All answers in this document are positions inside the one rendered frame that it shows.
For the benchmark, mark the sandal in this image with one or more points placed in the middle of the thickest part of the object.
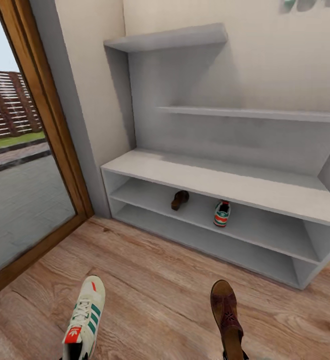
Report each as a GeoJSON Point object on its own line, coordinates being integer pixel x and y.
{"type": "Point", "coordinates": [181, 197]}
{"type": "Point", "coordinates": [224, 307]}

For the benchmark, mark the gym shoe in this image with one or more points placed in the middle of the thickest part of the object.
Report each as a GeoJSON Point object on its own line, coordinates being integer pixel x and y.
{"type": "Point", "coordinates": [82, 332]}
{"type": "Point", "coordinates": [222, 212]}

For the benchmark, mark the door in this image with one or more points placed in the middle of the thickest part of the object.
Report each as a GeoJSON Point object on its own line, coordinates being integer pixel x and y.
{"type": "Point", "coordinates": [43, 195]}

